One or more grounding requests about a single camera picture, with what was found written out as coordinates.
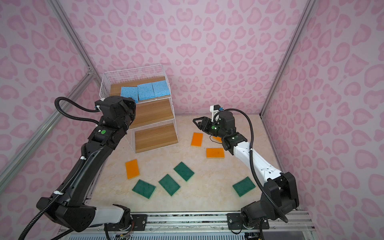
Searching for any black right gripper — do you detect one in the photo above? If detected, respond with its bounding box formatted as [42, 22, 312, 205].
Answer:
[193, 116, 228, 139]

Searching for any blue sponge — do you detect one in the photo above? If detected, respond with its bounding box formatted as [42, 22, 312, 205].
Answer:
[138, 83, 156, 101]
[121, 87, 139, 103]
[152, 80, 171, 98]

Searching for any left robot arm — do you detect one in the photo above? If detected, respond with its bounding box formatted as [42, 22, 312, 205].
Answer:
[37, 96, 136, 232]

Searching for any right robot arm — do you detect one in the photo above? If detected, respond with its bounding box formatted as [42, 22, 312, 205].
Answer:
[193, 105, 300, 229]

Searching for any orange sponge near shelf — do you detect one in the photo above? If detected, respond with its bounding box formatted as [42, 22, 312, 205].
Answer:
[191, 133, 203, 148]

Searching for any orange sponge far right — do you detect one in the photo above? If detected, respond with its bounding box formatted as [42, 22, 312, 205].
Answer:
[211, 137, 222, 144]

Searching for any orange sponge centre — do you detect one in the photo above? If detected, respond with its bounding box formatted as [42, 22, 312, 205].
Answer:
[206, 148, 225, 159]

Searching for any green scouring pad upper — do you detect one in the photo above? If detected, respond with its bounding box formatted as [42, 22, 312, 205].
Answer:
[174, 162, 195, 182]

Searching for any green scouring pad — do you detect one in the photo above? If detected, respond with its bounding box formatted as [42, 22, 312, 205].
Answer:
[233, 177, 256, 197]
[132, 180, 156, 199]
[159, 174, 181, 197]
[174, 162, 195, 182]

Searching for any green scouring pad middle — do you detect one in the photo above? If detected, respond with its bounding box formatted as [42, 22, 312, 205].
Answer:
[159, 174, 181, 197]

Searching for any green scouring pad right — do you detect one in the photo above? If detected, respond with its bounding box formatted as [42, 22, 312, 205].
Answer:
[233, 177, 256, 197]

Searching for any orange sponge far left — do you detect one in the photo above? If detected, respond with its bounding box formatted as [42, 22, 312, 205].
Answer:
[125, 159, 140, 180]

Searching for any green scouring pad left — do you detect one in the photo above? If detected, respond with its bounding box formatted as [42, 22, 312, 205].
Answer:
[132, 180, 156, 199]

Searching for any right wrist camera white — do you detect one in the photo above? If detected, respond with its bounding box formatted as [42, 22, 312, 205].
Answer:
[210, 105, 224, 123]

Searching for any white wire three-tier shelf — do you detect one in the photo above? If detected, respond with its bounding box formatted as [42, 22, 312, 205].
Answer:
[100, 64, 179, 154]

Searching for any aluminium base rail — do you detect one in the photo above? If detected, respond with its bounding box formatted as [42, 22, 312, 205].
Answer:
[58, 210, 316, 240]

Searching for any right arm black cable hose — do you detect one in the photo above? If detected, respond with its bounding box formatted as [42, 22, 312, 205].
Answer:
[220, 107, 289, 223]

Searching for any aluminium frame right corner post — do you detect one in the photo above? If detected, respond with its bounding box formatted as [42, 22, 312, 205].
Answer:
[260, 0, 318, 119]

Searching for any aluminium frame corner post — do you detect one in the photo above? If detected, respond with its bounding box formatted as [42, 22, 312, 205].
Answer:
[260, 0, 318, 119]
[47, 0, 102, 87]

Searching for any aluminium frame left corner post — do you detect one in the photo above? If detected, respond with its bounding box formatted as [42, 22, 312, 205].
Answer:
[47, 0, 102, 87]

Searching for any aluminium diagonal frame bar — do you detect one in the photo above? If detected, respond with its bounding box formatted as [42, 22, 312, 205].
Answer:
[1, 71, 95, 193]

